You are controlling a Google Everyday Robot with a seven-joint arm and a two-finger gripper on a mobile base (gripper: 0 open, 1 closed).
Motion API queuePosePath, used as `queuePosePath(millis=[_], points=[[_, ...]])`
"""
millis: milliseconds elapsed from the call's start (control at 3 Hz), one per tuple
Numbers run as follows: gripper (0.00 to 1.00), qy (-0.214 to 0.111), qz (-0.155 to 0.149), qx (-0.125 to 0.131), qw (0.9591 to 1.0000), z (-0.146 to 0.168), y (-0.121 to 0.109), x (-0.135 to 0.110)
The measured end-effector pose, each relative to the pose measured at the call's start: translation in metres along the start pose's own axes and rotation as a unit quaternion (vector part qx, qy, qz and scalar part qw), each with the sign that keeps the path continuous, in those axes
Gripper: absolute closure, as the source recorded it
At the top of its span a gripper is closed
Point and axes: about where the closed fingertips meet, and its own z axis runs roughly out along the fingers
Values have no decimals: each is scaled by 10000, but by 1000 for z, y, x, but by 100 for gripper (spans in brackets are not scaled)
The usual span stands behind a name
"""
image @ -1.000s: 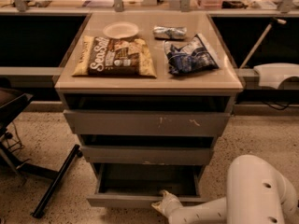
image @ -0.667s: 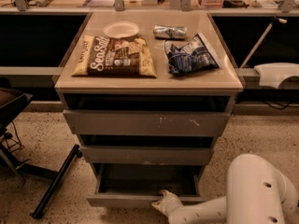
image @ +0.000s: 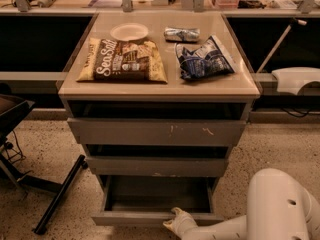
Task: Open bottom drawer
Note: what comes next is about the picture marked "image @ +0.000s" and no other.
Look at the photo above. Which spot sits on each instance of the grey bottom drawer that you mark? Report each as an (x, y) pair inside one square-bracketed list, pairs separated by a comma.
[(147, 201)]

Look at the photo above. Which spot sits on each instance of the sea salt chips bag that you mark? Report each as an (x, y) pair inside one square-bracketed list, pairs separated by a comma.
[(110, 60)]

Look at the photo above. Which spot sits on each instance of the white pole with black tip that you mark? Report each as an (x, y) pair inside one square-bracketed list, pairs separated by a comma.
[(294, 21)]

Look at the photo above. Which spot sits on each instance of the blue crumpled chips bag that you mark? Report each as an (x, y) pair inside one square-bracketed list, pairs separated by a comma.
[(205, 62)]

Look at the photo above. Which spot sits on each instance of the grey drawer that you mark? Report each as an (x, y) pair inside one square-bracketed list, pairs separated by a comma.
[(159, 132), (157, 167), (147, 201)]

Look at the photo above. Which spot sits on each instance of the black chair seat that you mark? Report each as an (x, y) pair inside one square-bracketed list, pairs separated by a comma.
[(13, 110)]

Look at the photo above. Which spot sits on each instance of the grey drawer cabinet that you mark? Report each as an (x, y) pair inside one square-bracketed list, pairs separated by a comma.
[(226, 97)]

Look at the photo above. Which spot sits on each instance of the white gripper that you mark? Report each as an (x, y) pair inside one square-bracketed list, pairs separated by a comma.
[(185, 223)]

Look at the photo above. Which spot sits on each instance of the grey middle drawer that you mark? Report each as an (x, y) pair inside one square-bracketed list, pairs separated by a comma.
[(157, 167)]

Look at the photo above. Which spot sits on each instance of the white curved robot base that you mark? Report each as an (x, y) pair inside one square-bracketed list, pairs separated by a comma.
[(293, 79)]

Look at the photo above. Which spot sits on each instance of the white paper plate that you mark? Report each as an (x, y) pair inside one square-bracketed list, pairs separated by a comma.
[(129, 31)]

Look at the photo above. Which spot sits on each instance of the crushed silver can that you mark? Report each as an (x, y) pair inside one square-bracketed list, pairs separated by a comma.
[(181, 34)]

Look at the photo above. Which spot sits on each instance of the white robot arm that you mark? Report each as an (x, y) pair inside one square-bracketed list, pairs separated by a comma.
[(278, 208)]

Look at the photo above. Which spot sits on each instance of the grey top drawer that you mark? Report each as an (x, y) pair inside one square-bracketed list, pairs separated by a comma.
[(159, 132)]

